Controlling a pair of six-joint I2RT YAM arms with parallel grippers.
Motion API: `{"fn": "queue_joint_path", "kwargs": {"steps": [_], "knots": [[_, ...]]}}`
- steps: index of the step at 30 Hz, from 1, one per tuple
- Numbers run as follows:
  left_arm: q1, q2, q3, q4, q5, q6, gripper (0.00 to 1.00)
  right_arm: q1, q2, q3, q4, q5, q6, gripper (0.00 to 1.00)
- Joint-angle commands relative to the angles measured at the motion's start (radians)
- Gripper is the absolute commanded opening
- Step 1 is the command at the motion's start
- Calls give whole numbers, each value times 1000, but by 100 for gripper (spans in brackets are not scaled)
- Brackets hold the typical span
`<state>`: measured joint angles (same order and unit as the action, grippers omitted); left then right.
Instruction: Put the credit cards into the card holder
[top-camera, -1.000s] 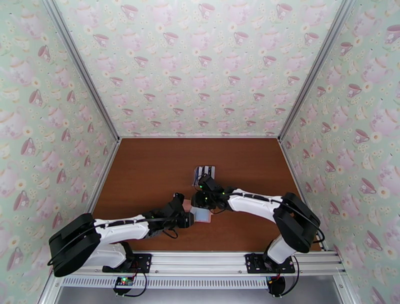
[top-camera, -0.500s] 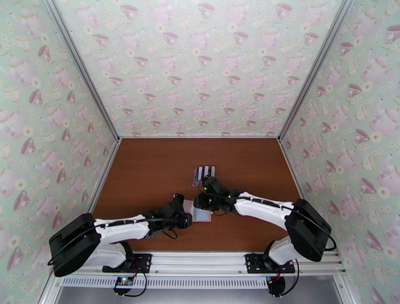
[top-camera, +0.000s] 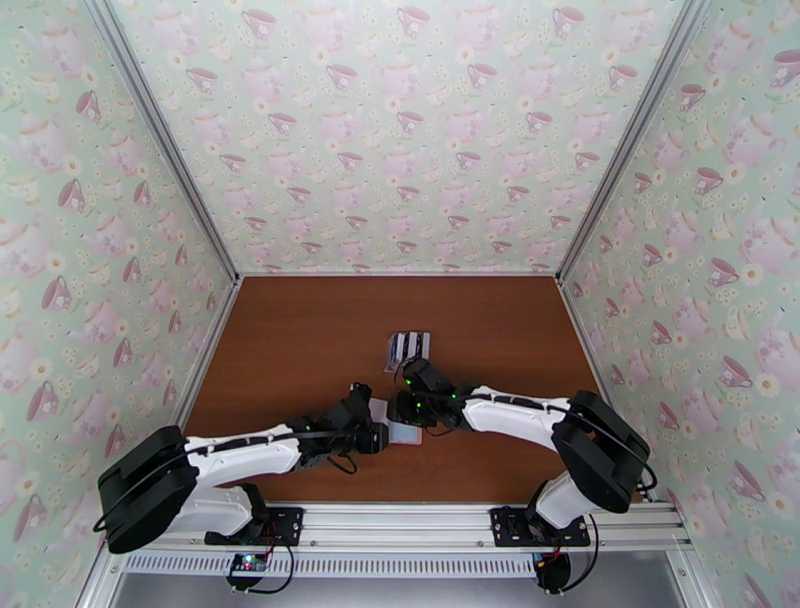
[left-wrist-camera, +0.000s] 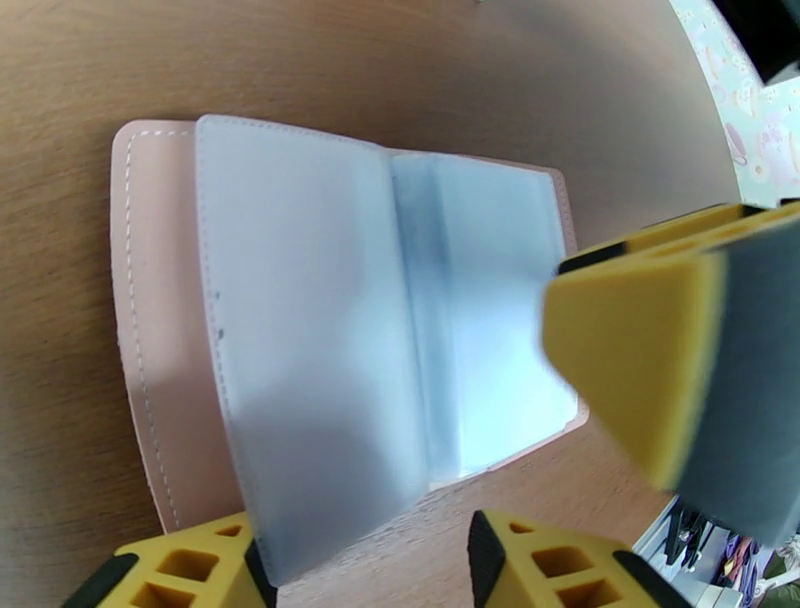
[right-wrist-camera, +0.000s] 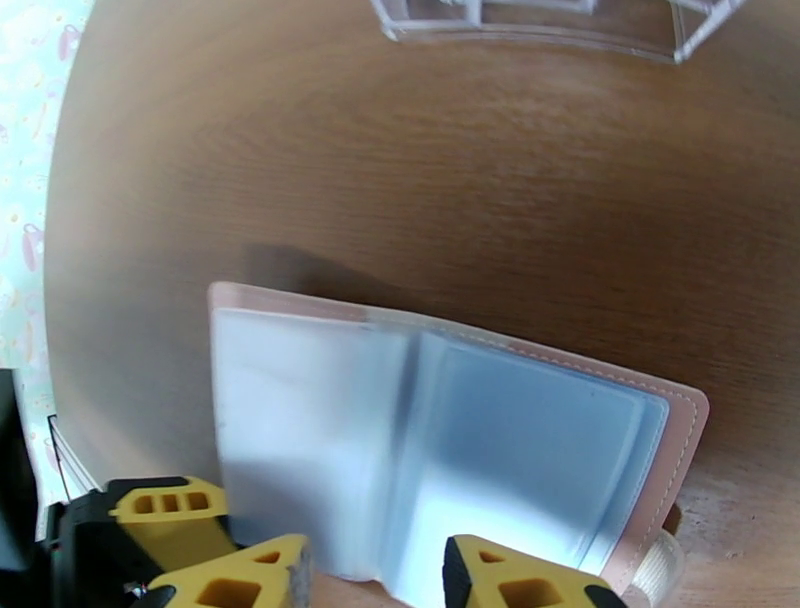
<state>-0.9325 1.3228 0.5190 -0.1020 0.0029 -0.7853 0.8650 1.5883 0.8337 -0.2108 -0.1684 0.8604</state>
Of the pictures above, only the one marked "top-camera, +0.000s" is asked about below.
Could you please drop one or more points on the light blue card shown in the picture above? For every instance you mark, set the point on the light blue card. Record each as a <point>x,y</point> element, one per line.
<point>406,436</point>

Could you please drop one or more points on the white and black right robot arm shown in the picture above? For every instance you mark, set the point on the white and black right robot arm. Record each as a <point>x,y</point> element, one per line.
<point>512,409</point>

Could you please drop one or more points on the blue VIP credit card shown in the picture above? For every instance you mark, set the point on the blue VIP credit card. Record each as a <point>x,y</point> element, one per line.
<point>394,356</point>

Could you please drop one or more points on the wide aluminium mounting beam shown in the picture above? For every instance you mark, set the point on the wide aluminium mounting beam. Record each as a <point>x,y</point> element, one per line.
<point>400,525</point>

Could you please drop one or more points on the green lit circuit board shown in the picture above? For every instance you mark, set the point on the green lit circuit board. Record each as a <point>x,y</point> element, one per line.
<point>247,564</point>

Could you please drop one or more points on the black round controller box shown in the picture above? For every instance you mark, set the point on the black round controller box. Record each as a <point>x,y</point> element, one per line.
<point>553,572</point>

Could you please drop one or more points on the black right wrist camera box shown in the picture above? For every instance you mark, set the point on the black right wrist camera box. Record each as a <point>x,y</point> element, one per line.
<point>431,375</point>

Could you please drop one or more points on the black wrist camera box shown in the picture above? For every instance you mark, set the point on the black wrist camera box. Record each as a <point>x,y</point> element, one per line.
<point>359,395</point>
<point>431,375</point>

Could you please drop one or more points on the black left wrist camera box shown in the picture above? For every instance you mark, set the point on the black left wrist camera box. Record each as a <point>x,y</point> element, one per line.
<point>359,395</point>

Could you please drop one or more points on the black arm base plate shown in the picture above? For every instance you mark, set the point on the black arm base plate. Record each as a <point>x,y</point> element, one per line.
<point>506,528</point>
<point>287,525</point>

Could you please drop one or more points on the aluminium wall base strip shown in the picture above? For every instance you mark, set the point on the aluminium wall base strip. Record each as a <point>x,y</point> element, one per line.
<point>400,274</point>
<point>587,344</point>
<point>209,353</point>

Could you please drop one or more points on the aluminium frame post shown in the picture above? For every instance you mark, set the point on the aluminium frame post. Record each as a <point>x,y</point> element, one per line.
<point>164,137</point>
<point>690,575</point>
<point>630,140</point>
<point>100,581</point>

